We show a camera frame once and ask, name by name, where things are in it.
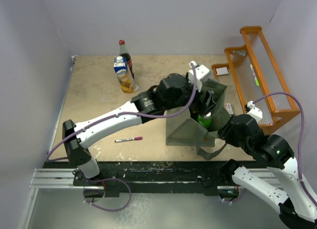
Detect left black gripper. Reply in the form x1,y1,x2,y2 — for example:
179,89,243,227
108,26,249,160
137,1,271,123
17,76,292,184
164,72,216,116

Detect green orange juice bottle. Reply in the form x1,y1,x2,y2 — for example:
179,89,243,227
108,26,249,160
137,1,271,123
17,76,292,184
197,112,212,129

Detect green canvas bag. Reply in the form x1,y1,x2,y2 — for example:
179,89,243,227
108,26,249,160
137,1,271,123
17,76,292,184
165,79,231,160

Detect blue juice carton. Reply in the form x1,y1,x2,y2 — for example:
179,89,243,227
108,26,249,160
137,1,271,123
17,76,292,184
113,56,135,93

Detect glass cola bottle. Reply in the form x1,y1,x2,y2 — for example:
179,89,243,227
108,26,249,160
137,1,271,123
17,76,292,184
119,40,134,78

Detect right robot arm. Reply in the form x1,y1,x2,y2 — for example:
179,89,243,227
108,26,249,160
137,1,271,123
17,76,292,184
217,114,317,229

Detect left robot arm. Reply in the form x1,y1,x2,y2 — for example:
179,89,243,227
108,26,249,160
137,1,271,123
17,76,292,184
62,73,217,185

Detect small red white packet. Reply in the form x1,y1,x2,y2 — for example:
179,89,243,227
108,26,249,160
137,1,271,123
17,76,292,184
224,103,234,115

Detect white red small box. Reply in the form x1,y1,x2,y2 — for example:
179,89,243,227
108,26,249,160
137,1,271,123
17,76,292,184
216,67,229,76

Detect orange wooden shelf rack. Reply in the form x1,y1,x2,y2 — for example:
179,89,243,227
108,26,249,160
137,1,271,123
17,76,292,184
212,26,300,134

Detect green marker on shelf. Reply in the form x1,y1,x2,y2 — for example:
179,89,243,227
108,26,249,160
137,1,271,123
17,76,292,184
250,64,260,87

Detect grey metal clip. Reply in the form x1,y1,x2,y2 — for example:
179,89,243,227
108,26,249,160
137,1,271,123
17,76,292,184
232,50,246,57

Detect purple marker pen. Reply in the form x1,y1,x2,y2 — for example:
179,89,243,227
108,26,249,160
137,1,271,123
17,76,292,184
114,136,143,143

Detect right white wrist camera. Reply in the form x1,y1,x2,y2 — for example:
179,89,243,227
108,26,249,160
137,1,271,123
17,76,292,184
245,101,263,123

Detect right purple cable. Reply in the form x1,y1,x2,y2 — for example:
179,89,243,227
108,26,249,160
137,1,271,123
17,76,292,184
252,92,317,207

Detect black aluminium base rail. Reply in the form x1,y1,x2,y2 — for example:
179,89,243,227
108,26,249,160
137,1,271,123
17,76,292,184
31,161,238,198

